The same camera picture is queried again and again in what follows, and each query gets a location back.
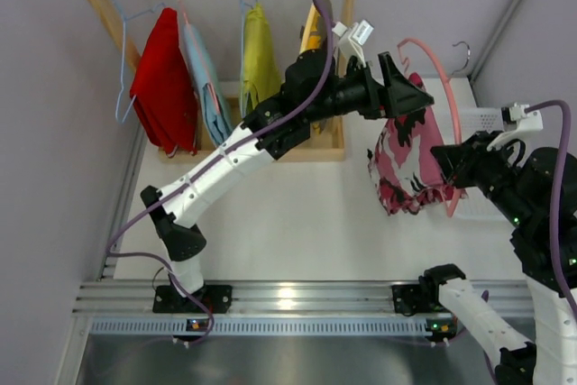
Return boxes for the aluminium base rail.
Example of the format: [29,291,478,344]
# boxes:
[72,280,533,318]

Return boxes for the red trousers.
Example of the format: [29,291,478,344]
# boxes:
[130,8,197,156]

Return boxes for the pink camouflage trousers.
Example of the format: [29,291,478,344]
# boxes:
[365,71,457,217]

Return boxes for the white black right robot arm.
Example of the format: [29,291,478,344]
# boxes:
[418,132,576,384]

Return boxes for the pink wire hanger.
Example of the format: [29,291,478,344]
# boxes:
[177,0,221,115]

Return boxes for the olive yellow camouflage trousers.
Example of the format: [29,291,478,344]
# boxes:
[299,0,333,135]

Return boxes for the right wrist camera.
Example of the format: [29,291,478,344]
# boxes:
[487,103,544,151]

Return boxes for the white plastic basket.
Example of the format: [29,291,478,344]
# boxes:
[453,108,506,223]

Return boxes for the pink plastic hanger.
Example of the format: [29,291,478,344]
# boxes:
[396,37,473,219]

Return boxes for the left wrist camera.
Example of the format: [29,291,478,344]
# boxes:
[332,20,374,67]

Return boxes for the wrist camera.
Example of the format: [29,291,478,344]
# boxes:
[487,103,544,151]
[332,20,374,67]

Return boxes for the light blue trousers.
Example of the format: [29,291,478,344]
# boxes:
[183,23,234,147]

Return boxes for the white slotted cable duct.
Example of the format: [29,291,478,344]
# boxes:
[90,317,433,336]

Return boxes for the lime green trousers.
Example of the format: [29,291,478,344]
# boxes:
[239,3,281,116]

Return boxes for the blue wire hanger left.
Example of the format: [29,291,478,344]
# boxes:
[111,0,166,124]

